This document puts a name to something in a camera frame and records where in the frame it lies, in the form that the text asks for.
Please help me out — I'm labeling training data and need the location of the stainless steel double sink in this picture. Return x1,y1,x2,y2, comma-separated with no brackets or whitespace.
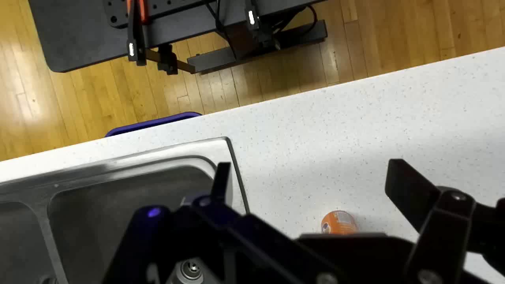
0,137,249,284

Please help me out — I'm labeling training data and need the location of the dark grey cart base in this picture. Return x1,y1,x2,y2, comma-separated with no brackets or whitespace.
28,0,328,74

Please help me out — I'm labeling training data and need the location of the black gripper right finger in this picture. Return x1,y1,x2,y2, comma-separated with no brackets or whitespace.
385,159,440,232

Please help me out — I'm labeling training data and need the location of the orange fanta can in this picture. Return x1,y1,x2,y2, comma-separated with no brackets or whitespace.
320,210,356,235

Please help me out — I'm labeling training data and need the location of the blue chair edge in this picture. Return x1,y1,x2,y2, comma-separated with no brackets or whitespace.
104,112,201,137

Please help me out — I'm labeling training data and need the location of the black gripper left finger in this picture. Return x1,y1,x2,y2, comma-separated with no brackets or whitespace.
209,162,230,203

